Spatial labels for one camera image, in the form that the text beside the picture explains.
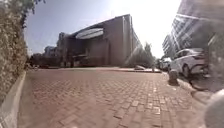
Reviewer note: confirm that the low pale building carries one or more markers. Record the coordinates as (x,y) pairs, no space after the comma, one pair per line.
(50,51)

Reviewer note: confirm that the grey concrete kerb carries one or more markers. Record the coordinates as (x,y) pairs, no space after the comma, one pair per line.
(11,103)

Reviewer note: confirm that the large brown building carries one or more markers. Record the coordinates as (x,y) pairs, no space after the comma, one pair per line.
(106,43)

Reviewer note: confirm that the white car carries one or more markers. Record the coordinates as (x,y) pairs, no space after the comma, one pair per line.
(188,61)

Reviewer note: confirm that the grey kerb stones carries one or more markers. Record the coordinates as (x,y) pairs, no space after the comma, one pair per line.
(195,90)

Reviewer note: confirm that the row of parked cars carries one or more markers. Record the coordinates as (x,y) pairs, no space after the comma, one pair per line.
(163,63)

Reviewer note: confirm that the tall hedge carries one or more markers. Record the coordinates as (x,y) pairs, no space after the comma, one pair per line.
(11,50)

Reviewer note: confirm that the stone bollard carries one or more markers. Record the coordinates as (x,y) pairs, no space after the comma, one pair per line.
(173,77)

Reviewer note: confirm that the red brick pavement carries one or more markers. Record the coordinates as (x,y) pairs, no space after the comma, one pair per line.
(100,96)

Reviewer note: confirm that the tall glass building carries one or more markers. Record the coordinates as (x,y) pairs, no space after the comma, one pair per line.
(186,26)

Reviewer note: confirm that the trees beside building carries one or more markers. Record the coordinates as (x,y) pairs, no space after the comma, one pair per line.
(141,56)

